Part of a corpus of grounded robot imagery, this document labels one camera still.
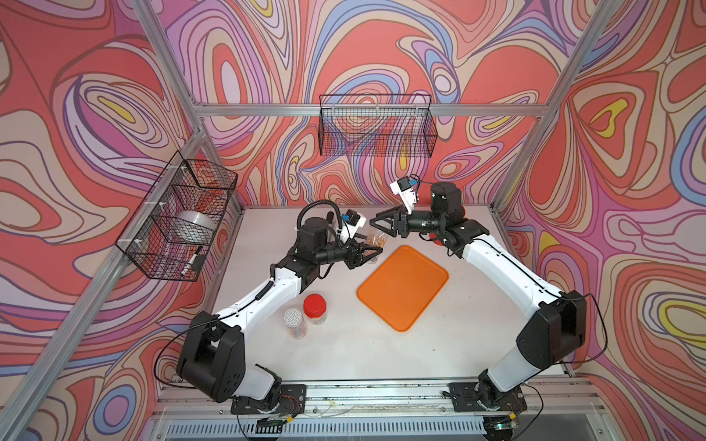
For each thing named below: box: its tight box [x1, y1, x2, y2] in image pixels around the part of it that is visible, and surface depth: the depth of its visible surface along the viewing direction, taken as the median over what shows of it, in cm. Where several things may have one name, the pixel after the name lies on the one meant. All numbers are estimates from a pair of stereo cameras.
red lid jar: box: [302, 293, 328, 326], surface depth 84 cm
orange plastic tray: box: [356, 245, 450, 333], surface depth 98 cm
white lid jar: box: [283, 306, 308, 340], surface depth 79 cm
